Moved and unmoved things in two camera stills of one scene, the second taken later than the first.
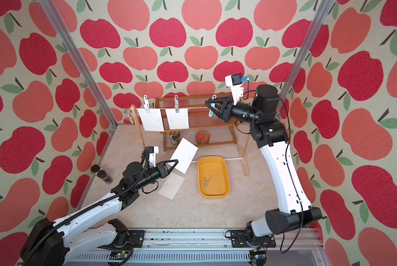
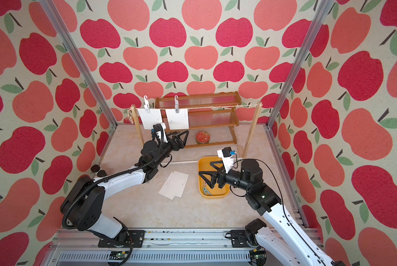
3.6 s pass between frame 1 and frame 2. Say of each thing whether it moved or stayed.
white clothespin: stayed
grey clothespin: stayed
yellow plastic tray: stayed
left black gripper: moved
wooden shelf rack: stayed
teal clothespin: moved
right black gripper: moved
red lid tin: stayed
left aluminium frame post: stayed
